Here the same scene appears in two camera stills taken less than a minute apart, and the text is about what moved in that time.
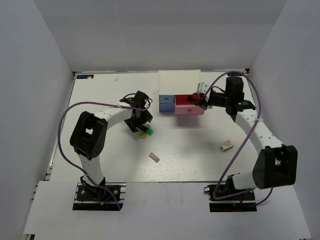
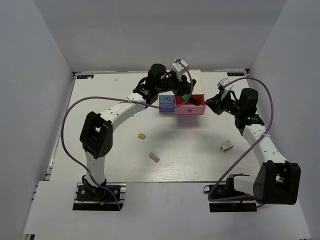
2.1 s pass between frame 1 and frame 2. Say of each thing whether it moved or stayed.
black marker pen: stayed
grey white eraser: stayed
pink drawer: stayed
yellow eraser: stayed
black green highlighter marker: moved
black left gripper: moved
